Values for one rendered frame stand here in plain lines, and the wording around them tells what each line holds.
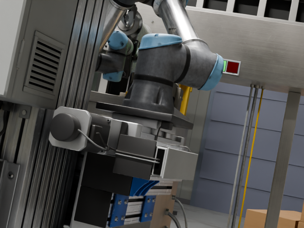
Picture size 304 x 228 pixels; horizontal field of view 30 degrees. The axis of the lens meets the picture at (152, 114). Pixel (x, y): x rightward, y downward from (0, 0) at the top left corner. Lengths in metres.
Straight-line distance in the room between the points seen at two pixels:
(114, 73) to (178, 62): 0.64
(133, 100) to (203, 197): 7.25
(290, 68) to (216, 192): 6.06
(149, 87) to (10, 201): 0.50
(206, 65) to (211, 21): 1.21
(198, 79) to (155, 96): 0.16
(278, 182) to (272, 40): 0.70
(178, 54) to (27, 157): 0.54
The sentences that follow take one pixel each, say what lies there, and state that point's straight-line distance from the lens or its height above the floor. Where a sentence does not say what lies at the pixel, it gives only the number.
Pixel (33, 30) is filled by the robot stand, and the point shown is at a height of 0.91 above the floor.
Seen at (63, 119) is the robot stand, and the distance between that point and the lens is 1.18.
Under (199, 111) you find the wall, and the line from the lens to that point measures 8.92.
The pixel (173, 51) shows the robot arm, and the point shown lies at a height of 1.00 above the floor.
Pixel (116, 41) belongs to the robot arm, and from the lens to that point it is 2.21.
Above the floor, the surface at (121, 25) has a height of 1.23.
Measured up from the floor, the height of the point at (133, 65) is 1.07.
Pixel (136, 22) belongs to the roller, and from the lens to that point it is 2.55.
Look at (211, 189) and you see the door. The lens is 8.74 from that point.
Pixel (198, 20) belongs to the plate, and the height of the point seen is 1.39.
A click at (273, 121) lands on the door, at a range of 8.64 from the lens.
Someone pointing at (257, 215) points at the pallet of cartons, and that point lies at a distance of 4.22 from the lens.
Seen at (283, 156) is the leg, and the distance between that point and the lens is 2.92.
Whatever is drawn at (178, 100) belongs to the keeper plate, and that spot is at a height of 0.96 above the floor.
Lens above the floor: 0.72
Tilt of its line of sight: 4 degrees up
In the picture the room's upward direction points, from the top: 11 degrees clockwise
